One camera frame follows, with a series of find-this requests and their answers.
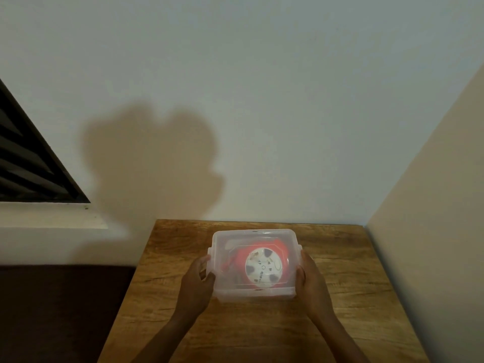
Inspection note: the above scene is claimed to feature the wooden table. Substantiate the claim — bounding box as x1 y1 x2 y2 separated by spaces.
97 219 430 363

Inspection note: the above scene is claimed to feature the person's right forearm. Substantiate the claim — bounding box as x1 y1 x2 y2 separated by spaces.
312 312 371 363

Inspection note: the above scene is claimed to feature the red extension cord reel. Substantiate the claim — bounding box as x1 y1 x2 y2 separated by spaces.
225 240 292 290

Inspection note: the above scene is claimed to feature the person's right hand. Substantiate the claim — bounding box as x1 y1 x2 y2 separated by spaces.
295 250 333 325

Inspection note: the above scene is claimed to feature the person's left hand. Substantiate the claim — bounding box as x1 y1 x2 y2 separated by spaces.
175 255 216 319

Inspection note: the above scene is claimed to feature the person's left forearm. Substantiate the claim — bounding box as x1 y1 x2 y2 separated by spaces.
130 309 194 363

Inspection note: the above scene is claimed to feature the dark louvered window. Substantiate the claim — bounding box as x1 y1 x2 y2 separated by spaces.
0 78 91 204

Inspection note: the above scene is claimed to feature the white window sill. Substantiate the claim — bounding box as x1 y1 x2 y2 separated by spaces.
0 202 110 229

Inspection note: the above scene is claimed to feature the clear plastic storage box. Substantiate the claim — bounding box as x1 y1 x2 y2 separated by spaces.
206 229 303 304

